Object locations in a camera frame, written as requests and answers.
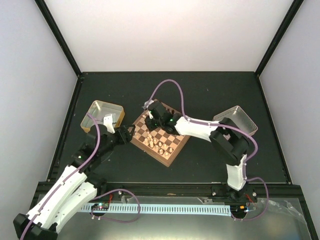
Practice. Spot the yellow metal tin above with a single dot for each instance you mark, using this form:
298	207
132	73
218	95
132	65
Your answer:
99	109

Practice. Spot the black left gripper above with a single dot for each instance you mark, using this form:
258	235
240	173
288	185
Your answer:
123	129

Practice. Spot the black left frame post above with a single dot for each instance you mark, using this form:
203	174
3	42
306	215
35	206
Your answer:
46	13

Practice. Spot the right controller circuit board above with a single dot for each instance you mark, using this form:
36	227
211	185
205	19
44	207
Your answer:
244	208

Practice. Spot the pink metal tin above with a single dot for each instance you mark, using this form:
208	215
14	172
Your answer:
240	118

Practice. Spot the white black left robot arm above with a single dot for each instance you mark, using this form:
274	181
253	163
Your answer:
77	185

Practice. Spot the controller circuit board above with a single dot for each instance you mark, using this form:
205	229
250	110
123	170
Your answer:
100	206
244	208

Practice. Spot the left controller circuit board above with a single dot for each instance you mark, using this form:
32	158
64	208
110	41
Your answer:
100	206

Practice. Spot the wooden chessboard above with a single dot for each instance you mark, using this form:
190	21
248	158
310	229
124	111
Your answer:
164	140

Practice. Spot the black rear mounting rail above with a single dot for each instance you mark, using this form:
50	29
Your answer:
219	192

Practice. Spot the black frame post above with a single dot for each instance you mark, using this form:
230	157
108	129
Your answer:
283	27
46	13

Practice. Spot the black right frame post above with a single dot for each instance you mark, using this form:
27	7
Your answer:
283	27

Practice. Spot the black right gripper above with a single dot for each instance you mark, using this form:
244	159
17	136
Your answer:
151	127

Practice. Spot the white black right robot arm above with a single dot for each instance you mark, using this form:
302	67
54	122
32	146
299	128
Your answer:
230	144

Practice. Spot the white slotted cable duct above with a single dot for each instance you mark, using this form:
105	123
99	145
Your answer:
167	209

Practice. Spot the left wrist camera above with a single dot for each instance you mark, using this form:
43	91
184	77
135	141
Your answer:
108	123

